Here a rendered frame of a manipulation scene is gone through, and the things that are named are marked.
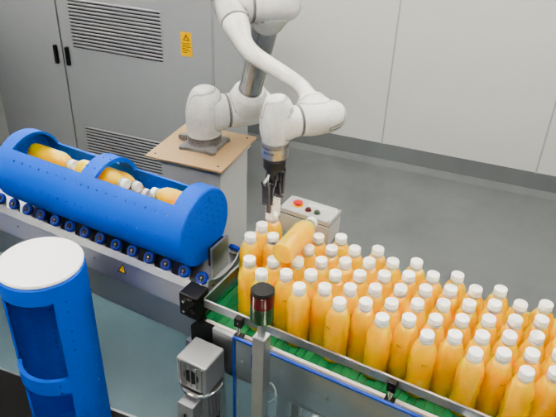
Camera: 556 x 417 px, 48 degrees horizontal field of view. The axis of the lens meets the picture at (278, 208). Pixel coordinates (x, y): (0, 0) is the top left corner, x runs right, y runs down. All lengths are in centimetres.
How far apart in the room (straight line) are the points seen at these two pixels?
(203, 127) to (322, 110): 87
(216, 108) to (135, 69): 139
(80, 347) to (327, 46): 323
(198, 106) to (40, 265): 100
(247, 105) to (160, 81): 133
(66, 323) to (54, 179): 53
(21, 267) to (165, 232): 47
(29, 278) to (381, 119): 337
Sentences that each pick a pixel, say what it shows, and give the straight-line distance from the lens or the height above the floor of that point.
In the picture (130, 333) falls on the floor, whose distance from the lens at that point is 337.
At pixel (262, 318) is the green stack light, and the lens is 163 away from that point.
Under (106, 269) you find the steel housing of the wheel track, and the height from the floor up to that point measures 86.
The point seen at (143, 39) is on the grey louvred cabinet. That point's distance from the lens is 394.
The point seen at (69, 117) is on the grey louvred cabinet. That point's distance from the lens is 453.
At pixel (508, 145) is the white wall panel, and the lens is 485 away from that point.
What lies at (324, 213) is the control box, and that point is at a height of 110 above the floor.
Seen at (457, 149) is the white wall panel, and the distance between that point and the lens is 490.
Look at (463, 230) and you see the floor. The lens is 433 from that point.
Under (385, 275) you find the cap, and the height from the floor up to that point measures 112.
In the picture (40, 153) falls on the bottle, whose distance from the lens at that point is 261.
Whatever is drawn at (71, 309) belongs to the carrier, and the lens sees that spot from 216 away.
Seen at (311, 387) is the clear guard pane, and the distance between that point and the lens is 189.
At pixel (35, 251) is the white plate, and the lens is 223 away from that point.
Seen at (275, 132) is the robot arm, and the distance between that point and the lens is 196.
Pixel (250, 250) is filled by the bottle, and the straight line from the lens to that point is 206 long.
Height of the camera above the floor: 228
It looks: 32 degrees down
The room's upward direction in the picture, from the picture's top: 2 degrees clockwise
